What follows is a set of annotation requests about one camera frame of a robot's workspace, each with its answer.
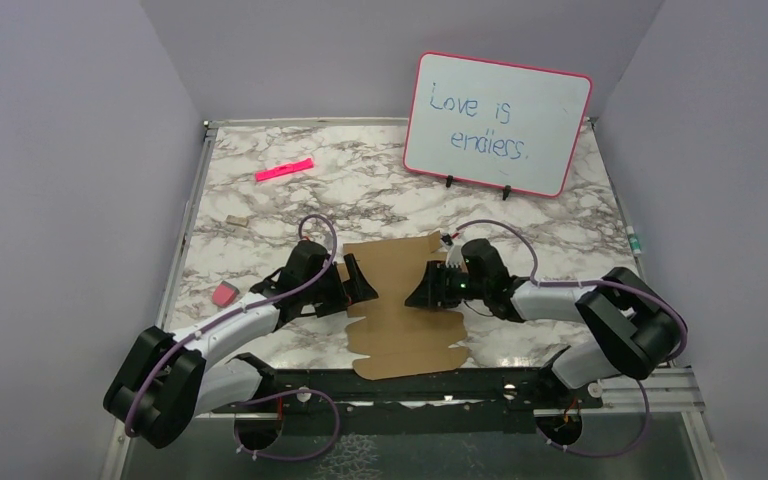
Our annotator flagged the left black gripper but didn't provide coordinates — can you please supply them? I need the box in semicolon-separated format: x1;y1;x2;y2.
302;254;378;317

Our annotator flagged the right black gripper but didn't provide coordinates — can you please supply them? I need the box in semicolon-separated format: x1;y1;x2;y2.
404;260;489;309

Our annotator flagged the brown cardboard box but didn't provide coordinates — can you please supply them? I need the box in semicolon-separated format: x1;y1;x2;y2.
343;231;470;381

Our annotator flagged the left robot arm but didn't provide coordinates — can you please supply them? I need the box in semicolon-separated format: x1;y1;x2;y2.
102;239;378;448

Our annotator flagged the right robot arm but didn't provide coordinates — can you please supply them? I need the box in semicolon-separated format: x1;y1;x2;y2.
405;239;687;407

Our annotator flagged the pink eraser block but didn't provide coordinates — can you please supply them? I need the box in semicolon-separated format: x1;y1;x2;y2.
211;281;240;308

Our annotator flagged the small tan cardboard scrap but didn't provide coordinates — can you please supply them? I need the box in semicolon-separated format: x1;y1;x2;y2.
225;215;248;227

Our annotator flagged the pink marker pen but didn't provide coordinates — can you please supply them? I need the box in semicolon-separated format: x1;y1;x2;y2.
254;157;314;183

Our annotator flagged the pink framed whiteboard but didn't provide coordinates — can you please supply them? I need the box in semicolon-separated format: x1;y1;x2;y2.
403;52;592;198

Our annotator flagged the green white small bottle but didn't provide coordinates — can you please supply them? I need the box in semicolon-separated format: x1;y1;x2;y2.
626;225;642;256

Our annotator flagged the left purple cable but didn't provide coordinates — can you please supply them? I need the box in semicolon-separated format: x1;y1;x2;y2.
122;213;346;463

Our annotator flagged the purple cable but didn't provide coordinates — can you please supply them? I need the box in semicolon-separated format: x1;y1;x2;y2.
122;213;346;463
453;219;689;460

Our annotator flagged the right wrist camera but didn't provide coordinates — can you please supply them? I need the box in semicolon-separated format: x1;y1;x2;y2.
440;231;464;269

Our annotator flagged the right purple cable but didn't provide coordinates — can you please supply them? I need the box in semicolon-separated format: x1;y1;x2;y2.
453;219;689;460

